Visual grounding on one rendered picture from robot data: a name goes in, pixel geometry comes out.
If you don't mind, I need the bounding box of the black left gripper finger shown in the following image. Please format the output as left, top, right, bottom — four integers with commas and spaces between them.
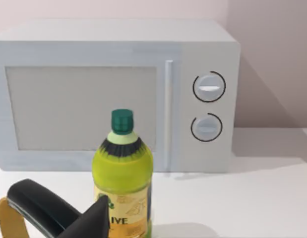
58, 195, 110, 238

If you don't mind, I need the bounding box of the pale microwave door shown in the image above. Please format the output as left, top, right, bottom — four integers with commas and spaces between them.
0, 41, 181, 174

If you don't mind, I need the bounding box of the pale microwave door handle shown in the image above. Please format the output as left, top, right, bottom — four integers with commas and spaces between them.
164, 59, 175, 172

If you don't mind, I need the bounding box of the pale microwave oven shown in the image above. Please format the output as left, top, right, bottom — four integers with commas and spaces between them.
0, 18, 242, 175

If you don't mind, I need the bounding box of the pale round microwave knob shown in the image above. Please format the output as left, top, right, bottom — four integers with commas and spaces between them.
190, 113, 223, 143
192, 70, 227, 103

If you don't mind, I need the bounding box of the yellow-green bottle with green cap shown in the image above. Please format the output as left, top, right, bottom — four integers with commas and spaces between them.
93, 109, 154, 238

